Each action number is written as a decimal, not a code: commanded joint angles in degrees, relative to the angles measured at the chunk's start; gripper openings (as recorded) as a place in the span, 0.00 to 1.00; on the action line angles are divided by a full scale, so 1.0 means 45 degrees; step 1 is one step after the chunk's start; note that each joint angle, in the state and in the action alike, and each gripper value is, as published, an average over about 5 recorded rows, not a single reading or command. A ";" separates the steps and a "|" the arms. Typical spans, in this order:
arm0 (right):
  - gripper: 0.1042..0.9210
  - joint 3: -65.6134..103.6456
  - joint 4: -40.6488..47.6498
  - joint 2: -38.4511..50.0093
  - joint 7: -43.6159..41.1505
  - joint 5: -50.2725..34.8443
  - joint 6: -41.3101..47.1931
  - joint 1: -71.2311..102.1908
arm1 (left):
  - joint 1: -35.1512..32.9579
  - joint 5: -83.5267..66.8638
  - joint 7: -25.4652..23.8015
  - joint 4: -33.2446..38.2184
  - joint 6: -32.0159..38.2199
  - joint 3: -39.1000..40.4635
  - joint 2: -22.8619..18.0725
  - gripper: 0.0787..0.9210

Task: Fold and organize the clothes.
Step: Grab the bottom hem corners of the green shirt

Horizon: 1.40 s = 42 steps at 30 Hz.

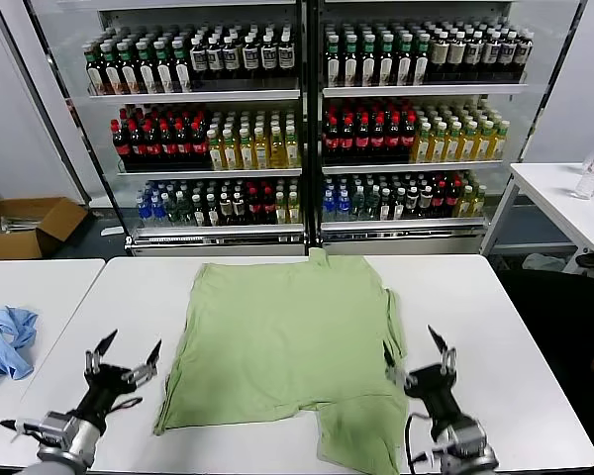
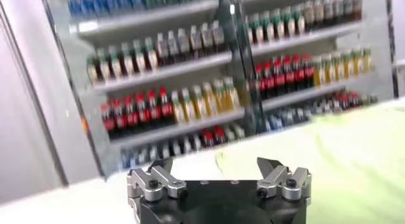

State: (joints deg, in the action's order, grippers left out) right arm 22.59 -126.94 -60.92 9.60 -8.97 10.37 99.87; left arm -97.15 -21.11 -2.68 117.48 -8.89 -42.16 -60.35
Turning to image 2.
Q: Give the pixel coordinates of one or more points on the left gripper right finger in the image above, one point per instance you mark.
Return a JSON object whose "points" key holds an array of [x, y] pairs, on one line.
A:
{"points": [[275, 174]]}

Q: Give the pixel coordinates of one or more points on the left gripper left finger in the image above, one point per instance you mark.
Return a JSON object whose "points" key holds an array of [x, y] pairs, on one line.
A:
{"points": [[164, 177]]}

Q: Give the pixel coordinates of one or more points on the light green polo shirt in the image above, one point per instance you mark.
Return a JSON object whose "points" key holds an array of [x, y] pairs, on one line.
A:
{"points": [[348, 165]]}

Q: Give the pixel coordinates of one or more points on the red cap cola bottle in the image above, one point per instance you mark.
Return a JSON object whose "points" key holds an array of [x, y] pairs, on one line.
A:
{"points": [[219, 134], [108, 121], [131, 115], [154, 109], [208, 137], [308, 72], [120, 117], [269, 80], [344, 98], [289, 76], [353, 97], [143, 112], [259, 83], [298, 74], [165, 107], [279, 78]]}

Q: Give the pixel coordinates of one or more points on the yellow tea bottle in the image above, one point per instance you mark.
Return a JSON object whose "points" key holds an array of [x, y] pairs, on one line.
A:
{"points": [[346, 65], [367, 60], [189, 106], [231, 95], [327, 70], [317, 73], [209, 101], [220, 98], [357, 63], [337, 68], [178, 109], [199, 103]]}

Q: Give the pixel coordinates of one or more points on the white drinks display shelf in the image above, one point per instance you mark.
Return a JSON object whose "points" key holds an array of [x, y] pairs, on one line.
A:
{"points": [[300, 39], [158, 71]]}

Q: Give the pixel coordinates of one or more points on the green cap dark tea bottle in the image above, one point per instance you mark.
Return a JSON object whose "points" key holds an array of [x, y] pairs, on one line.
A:
{"points": [[114, 64], [92, 70], [150, 55], [298, 20], [256, 29], [138, 58], [126, 61], [278, 25], [267, 27], [103, 67], [288, 22]]}

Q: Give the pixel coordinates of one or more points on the white cap dark label bottle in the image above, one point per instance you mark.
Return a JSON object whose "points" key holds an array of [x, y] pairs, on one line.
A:
{"points": [[173, 47], [329, 10], [218, 36], [195, 41], [338, 8], [206, 38], [357, 5], [348, 6], [162, 49], [184, 44]]}

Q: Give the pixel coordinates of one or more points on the beige label dark bottle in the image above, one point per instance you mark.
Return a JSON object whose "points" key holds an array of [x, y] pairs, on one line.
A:
{"points": [[309, 16], [318, 13]]}

